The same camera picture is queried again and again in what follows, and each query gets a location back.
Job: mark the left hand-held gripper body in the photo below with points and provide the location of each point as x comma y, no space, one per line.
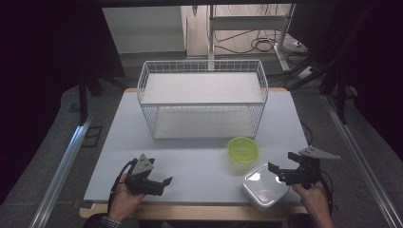
143,166

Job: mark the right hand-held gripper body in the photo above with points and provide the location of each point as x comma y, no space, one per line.
309,172

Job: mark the white lidded plastic container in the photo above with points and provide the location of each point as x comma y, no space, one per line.
263,190

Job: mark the green translucent plastic bowl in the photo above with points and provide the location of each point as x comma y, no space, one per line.
243,150

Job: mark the person's right hand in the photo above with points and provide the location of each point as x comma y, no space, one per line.
315,199

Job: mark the person's left hand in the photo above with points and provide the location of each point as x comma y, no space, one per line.
122,202

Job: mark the black metal stand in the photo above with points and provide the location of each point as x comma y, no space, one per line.
83,98
341,98

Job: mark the white power strip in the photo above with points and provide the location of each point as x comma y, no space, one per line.
306,72

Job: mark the light grey panel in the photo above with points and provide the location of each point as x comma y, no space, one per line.
142,28

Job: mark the aluminium floor rail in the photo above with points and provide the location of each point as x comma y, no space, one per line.
364,158
61,171

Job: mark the white metal desk frame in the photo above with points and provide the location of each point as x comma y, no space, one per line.
247,22

